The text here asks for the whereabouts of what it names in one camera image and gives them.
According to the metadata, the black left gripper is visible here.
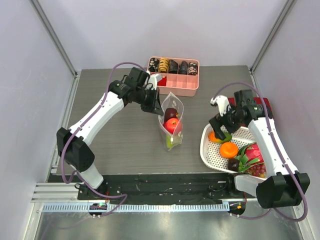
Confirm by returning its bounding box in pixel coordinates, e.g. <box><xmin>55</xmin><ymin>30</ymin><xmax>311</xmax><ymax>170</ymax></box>
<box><xmin>135</xmin><ymin>87</ymin><xmax>164</xmax><ymax>116</ymax></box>

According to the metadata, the dark purple plum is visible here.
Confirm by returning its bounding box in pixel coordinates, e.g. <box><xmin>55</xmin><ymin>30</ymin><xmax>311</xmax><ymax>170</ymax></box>
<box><xmin>164</xmin><ymin>107</ymin><xmax>179</xmax><ymax>122</ymax></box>

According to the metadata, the orange tangerine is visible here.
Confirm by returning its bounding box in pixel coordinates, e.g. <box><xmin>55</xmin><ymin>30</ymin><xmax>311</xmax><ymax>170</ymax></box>
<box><xmin>219</xmin><ymin>142</ymin><xmax>239</xmax><ymax>159</ymax></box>

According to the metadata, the clear polka dot zip bag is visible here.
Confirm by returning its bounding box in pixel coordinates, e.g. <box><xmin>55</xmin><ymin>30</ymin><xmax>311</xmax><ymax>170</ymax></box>
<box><xmin>158</xmin><ymin>92</ymin><xmax>184</xmax><ymax>151</ymax></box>

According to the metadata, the red apple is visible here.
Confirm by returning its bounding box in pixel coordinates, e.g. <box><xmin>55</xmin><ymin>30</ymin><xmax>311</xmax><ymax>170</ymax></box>
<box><xmin>163</xmin><ymin>118</ymin><xmax>182</xmax><ymax>134</ymax></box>

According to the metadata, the green pear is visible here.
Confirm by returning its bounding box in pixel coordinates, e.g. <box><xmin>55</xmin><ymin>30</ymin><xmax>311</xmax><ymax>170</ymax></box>
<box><xmin>166</xmin><ymin>135</ymin><xmax>182</xmax><ymax>149</ymax></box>

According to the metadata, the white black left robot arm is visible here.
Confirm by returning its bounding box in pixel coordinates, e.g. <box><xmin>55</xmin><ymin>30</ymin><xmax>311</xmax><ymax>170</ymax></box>
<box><xmin>56</xmin><ymin>67</ymin><xmax>164</xmax><ymax>200</ymax></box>

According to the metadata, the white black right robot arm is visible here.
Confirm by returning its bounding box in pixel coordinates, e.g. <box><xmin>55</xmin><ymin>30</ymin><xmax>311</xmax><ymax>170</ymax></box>
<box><xmin>209</xmin><ymin>89</ymin><xmax>310</xmax><ymax>209</ymax></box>

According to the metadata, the orange green mango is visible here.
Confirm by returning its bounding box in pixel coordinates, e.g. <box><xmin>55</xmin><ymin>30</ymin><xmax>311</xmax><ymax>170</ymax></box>
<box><xmin>208</xmin><ymin>131</ymin><xmax>232</xmax><ymax>144</ymax></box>

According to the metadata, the white perforated fruit basket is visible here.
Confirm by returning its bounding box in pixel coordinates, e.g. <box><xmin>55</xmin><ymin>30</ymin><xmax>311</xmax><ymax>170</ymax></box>
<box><xmin>200</xmin><ymin>124</ymin><xmax>267</xmax><ymax>179</ymax></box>

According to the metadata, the pink divided organizer box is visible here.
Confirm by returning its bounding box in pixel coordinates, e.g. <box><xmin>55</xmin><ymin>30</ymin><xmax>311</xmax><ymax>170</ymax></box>
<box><xmin>147</xmin><ymin>56</ymin><xmax>200</xmax><ymax>97</ymax></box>

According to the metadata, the folded red cloth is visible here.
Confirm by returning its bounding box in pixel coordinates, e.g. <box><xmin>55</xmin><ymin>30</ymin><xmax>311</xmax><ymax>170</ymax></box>
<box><xmin>228</xmin><ymin>97</ymin><xmax>273</xmax><ymax>119</ymax></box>

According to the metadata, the pink dragon fruit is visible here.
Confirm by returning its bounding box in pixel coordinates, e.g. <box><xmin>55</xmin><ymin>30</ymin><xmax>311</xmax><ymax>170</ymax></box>
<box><xmin>235</xmin><ymin>142</ymin><xmax>264</xmax><ymax>172</ymax></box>

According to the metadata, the black floral sock roll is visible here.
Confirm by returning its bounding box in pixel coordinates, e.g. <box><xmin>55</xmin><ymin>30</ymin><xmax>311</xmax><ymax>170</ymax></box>
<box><xmin>148</xmin><ymin>57</ymin><xmax>160</xmax><ymax>73</ymax></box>

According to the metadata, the dark brown sock roll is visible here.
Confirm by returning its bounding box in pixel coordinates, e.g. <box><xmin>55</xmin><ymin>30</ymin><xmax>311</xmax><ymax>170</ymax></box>
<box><xmin>168</xmin><ymin>59</ymin><xmax>179</xmax><ymax>74</ymax></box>

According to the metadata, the yellow black patterned roll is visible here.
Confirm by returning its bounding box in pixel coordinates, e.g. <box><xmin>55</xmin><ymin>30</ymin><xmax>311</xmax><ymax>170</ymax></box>
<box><xmin>158</xmin><ymin>57</ymin><xmax>169</xmax><ymax>73</ymax></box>

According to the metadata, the black dotted sock roll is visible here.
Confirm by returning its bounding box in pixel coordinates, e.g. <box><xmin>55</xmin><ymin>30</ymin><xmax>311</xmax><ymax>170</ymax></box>
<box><xmin>178</xmin><ymin>60</ymin><xmax>188</xmax><ymax>75</ymax></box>

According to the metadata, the purple grape bunch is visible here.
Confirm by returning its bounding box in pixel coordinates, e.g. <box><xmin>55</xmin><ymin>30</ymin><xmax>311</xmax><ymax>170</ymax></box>
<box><xmin>247</xmin><ymin>164</ymin><xmax>267</xmax><ymax>179</ymax></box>

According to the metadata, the black pink floral roll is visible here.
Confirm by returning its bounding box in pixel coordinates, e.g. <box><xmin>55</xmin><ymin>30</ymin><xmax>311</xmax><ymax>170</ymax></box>
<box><xmin>187</xmin><ymin>62</ymin><xmax>198</xmax><ymax>76</ymax></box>

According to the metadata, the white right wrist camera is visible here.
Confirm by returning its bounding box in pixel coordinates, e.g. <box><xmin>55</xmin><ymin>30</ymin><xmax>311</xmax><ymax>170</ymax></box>
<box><xmin>210</xmin><ymin>95</ymin><xmax>232</xmax><ymax>117</ymax></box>

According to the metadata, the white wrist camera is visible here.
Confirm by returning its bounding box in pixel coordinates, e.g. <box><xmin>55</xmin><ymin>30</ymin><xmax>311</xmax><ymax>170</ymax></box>
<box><xmin>145</xmin><ymin>73</ymin><xmax>163</xmax><ymax>90</ymax></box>
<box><xmin>210</xmin><ymin>95</ymin><xmax>232</xmax><ymax>117</ymax></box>

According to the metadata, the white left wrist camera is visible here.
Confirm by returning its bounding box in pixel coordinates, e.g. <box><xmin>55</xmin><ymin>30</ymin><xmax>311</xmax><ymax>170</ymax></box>
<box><xmin>145</xmin><ymin>73</ymin><xmax>163</xmax><ymax>90</ymax></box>

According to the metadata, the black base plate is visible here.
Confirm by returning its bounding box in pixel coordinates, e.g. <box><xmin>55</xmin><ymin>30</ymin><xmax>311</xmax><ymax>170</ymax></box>
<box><xmin>77</xmin><ymin>172</ymin><xmax>256</xmax><ymax>206</ymax></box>

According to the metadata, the white slotted cable duct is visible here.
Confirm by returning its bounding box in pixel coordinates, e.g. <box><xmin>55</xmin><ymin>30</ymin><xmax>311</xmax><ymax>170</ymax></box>
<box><xmin>42</xmin><ymin>202</ymin><xmax>230</xmax><ymax>213</ymax></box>

